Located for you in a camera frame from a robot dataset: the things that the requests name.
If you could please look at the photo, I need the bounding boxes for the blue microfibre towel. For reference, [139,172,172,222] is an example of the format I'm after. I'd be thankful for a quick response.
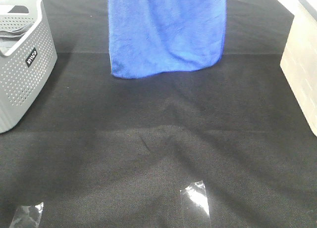
[107,0,226,79]

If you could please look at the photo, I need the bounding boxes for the black fabric table cloth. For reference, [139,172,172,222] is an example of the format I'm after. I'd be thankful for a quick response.
[0,0,317,228]

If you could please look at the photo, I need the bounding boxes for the clear tape strip centre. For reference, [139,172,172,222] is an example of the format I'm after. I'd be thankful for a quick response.
[180,181,211,228]

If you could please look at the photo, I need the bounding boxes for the clear tape strip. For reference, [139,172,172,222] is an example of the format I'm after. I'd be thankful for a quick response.
[9,202,44,228]
[180,181,211,228]

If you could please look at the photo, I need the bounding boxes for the grey perforated plastic basket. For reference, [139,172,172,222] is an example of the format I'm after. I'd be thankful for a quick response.
[0,0,57,133]

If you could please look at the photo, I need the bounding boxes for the cream plastic storage box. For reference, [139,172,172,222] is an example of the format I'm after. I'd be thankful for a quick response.
[280,0,317,135]

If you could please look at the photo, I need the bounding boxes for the clear tape strip left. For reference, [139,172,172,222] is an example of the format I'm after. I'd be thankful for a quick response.
[9,202,44,228]

